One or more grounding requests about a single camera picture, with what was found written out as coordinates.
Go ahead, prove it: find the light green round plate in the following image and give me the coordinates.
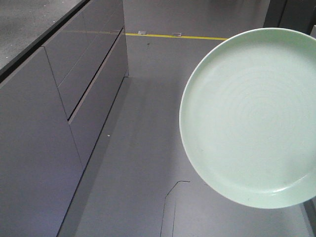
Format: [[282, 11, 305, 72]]
[[179, 28, 316, 209]]

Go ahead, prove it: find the grey kitchen cabinet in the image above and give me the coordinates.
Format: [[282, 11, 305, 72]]
[[0, 0, 128, 237]]

